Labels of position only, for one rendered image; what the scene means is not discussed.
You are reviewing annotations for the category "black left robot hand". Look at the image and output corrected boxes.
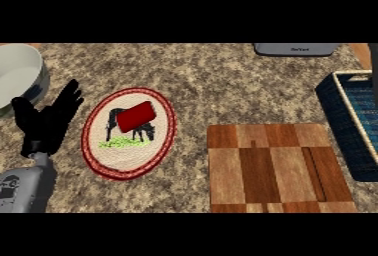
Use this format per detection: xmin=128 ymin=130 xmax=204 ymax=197
xmin=11 ymin=78 xmax=86 ymax=158

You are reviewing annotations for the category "wooden cutting board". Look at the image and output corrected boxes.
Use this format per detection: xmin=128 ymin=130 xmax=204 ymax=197
xmin=206 ymin=123 xmax=359 ymax=214

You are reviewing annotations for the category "blue wicker basket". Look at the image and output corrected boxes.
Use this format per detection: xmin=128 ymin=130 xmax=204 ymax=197
xmin=315 ymin=69 xmax=378 ymax=183

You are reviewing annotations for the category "white bowl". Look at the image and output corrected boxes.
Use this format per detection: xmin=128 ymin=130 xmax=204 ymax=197
xmin=0 ymin=43 xmax=51 ymax=118

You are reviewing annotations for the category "oval horse print placemat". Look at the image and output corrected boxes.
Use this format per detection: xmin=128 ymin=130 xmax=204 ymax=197
xmin=80 ymin=87 xmax=178 ymax=181

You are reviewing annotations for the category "grey appliance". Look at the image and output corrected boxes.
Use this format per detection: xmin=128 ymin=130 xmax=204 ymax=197
xmin=253 ymin=43 xmax=342 ymax=57

